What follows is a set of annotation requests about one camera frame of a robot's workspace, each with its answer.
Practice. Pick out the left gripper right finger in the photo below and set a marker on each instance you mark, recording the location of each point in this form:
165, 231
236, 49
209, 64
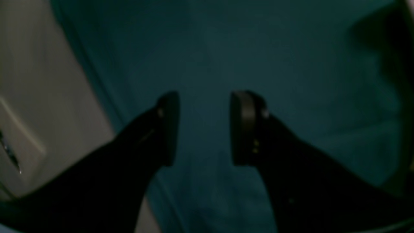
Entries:
309, 191

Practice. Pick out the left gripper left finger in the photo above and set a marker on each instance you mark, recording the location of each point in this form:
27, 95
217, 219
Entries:
102, 193

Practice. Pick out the white cabinet under table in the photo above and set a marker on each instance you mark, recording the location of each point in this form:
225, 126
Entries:
50, 116

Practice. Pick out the teal table cloth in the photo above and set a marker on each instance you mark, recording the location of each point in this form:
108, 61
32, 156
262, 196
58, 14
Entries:
323, 67

